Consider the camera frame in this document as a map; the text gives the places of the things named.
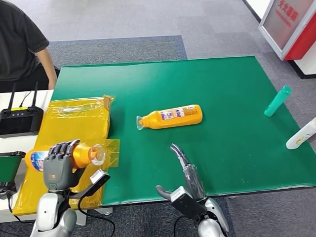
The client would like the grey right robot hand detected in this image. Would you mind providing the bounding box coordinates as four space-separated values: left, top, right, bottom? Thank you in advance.
155 143 206 201

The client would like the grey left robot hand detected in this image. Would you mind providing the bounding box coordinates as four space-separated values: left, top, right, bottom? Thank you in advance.
43 139 86 193

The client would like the orange bottle with clear cap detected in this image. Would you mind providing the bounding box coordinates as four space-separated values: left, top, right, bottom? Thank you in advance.
25 144 106 172
135 104 203 131

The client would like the teal plastic bottle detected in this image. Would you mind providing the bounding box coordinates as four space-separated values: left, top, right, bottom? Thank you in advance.
264 85 293 118

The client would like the white plastic bottle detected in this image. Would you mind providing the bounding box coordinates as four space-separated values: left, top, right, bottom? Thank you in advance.
286 118 316 151

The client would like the yellow taped cardboard box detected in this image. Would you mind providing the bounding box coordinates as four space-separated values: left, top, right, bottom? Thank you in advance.
12 95 121 217

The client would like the white side table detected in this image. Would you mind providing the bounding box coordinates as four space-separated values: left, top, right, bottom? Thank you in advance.
0 89 54 224

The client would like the black remote controller with antennas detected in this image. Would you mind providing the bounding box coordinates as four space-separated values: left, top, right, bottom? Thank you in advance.
0 81 44 137

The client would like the black framed tablet screen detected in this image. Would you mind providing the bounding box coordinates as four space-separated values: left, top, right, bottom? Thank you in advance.
0 151 26 197

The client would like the person in dark clothes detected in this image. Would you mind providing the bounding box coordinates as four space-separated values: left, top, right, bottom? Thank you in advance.
0 0 61 94

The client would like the green table mat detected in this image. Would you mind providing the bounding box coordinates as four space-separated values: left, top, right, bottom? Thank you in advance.
51 56 316 207

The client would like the red white display stand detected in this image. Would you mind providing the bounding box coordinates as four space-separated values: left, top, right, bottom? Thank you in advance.
258 0 316 79

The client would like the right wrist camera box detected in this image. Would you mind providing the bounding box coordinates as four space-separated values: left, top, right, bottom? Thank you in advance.
170 186 207 220

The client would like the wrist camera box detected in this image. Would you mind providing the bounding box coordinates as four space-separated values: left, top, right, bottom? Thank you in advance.
170 186 207 220
70 169 111 201

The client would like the thin black controller cable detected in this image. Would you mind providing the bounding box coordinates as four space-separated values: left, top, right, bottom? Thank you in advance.
19 90 34 109

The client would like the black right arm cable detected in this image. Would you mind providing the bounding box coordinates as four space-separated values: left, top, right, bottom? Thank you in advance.
173 214 186 237

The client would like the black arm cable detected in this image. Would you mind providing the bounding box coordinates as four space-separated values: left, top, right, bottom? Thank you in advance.
173 214 186 237
77 196 116 237

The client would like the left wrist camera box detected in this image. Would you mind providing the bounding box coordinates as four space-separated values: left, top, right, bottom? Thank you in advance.
70 169 111 201

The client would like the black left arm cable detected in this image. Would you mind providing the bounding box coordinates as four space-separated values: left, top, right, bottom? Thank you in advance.
77 196 116 237

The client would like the black tablet cable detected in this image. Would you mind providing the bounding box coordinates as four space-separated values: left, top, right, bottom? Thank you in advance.
7 195 35 225

